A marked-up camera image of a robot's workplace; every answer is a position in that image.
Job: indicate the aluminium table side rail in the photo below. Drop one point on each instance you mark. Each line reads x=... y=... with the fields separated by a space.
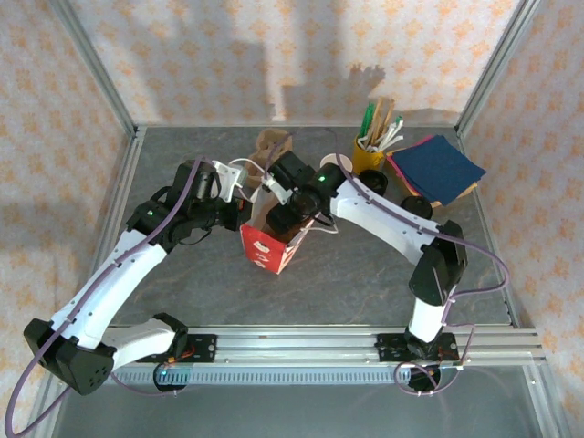
x=123 y=182
x=466 y=153

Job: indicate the brown cardboard cup carrier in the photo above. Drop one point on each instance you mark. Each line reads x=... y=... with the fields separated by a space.
x=269 y=139

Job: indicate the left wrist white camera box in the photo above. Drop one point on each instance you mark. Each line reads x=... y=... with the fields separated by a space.
x=230 y=175

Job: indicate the wooden stir stick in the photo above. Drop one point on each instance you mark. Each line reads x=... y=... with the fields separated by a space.
x=381 y=111
x=390 y=109

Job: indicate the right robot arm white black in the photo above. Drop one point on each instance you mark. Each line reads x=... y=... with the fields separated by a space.
x=383 y=219

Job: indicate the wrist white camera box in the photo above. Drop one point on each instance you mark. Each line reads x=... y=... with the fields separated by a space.
x=230 y=175
x=274 y=187

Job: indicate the magenta napkin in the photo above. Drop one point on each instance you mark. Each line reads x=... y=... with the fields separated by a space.
x=398 y=169

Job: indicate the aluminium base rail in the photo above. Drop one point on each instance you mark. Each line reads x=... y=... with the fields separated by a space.
x=296 y=347

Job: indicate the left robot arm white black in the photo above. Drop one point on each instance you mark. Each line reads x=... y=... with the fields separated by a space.
x=114 y=283

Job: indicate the yellow holder cup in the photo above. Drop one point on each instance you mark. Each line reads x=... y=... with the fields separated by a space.
x=365 y=159

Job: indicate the red white paper bag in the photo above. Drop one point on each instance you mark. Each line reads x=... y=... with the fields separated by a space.
x=264 y=255

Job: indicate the white wrapped straw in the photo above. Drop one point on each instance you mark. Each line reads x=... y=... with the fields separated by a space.
x=362 y=140
x=392 y=140
x=392 y=130

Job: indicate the stack of coloured napkins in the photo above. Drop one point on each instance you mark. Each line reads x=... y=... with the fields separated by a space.
x=438 y=169

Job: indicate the green plastic stirrer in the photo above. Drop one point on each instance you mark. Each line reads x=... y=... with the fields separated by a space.
x=367 y=121

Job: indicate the aluminium frame post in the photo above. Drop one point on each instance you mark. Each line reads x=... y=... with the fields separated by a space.
x=91 y=64
x=497 y=59

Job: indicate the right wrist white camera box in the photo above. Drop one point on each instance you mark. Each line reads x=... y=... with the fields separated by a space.
x=274 y=187

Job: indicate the stack of paper cups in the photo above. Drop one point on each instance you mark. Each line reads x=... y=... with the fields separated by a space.
x=329 y=160

